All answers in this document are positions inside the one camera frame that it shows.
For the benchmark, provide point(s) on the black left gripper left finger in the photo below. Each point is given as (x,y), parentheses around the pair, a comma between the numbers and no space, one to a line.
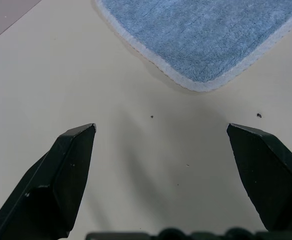
(48,190)

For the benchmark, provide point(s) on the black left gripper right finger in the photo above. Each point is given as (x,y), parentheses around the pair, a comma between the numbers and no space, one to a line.
(273,180)

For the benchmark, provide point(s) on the blue terry towel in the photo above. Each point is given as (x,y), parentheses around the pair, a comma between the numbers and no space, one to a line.
(205,37)

